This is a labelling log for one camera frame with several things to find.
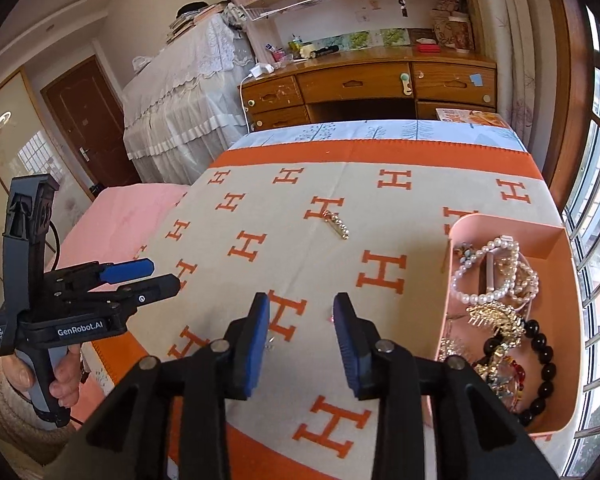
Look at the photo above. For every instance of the frosted glass sliding door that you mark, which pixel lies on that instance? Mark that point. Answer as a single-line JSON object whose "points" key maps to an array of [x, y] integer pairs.
{"points": [[10, 160]]}

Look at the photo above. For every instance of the white charger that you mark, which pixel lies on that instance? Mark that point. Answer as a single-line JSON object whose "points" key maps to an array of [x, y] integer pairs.
{"points": [[262, 70]]}

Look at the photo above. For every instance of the gold pearl hair clip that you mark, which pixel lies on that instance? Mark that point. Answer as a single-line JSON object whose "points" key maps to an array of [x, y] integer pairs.
{"points": [[337, 225]]}

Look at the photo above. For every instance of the small red box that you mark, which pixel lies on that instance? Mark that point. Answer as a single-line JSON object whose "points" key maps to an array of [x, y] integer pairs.
{"points": [[428, 48]]}

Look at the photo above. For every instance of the person's left hand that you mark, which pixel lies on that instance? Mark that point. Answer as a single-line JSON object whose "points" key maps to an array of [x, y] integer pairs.
{"points": [[67, 380]]}

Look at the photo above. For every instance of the black flashlight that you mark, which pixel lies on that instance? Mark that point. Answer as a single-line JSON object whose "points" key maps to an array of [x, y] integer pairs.
{"points": [[326, 50]]}

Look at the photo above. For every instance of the hanging keys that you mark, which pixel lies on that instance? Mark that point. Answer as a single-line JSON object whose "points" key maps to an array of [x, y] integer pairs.
{"points": [[403, 7]]}

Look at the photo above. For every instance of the wooden desk with drawers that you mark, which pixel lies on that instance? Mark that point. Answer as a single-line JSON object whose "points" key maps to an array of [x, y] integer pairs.
{"points": [[355, 82]]}

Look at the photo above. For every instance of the pink box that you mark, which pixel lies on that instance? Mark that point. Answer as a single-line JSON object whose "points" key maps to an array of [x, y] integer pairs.
{"points": [[565, 310]]}

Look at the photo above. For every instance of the stack of books on piano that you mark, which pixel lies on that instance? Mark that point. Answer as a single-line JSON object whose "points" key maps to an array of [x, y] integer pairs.
{"points": [[190, 20]]}

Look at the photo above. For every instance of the cluster of small bottles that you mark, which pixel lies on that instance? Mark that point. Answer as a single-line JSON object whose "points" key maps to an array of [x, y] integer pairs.
{"points": [[287, 50]]}

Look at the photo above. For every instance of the floral curtain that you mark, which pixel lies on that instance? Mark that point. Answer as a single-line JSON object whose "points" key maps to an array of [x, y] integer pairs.
{"points": [[515, 60]]}

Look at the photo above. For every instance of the piano under white lace cover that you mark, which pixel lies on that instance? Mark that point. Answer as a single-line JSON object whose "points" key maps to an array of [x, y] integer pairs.
{"points": [[175, 110]]}

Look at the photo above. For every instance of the rhinestone pearl hair comb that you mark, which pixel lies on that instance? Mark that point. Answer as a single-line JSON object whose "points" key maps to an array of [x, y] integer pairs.
{"points": [[495, 317]]}

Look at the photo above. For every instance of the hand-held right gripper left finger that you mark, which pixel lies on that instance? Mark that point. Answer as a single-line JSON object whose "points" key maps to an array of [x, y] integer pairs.
{"points": [[257, 340]]}

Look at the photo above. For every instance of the orange magazine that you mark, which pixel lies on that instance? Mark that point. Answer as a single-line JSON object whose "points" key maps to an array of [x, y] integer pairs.
{"points": [[472, 117]]}

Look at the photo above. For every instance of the round gold brooch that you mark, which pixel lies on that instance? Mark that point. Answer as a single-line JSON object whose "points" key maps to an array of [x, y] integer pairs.
{"points": [[269, 346]]}

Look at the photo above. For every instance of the person's left forearm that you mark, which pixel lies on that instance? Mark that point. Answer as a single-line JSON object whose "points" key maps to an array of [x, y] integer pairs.
{"points": [[10, 420]]}

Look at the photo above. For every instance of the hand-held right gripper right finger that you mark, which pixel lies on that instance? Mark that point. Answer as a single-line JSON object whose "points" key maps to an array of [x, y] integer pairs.
{"points": [[350, 350]]}

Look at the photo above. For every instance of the blue sticker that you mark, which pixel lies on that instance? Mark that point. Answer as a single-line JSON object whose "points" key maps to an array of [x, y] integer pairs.
{"points": [[476, 80]]}

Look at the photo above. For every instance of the blue flower hair clip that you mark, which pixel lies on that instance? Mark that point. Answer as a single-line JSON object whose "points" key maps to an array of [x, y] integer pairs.
{"points": [[464, 251]]}

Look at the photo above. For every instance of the brown wooden door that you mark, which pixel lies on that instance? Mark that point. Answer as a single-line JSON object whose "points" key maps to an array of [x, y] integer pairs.
{"points": [[90, 120]]}

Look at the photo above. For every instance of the orange and beige patterned blanket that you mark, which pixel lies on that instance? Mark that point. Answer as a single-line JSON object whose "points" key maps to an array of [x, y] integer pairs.
{"points": [[420, 180]]}

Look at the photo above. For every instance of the patterned paper cup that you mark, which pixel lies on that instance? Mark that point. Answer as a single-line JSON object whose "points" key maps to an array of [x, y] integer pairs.
{"points": [[459, 35]]}

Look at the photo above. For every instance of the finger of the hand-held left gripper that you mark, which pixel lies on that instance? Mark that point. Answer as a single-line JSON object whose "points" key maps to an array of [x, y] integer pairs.
{"points": [[150, 287], [127, 270]]}

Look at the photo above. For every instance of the green and white drawer lock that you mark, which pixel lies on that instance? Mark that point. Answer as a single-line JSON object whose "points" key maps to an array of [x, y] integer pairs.
{"points": [[406, 85]]}

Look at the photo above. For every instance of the light blue printed sheet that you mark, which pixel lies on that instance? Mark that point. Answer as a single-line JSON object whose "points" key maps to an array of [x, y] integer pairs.
{"points": [[370, 132]]}

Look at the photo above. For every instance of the brown patterned paper bag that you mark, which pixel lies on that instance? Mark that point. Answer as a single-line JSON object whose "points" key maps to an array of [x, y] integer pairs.
{"points": [[442, 15]]}

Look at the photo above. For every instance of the strip of green leaf pictures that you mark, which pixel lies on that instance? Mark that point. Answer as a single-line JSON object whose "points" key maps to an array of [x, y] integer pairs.
{"points": [[375, 37]]}

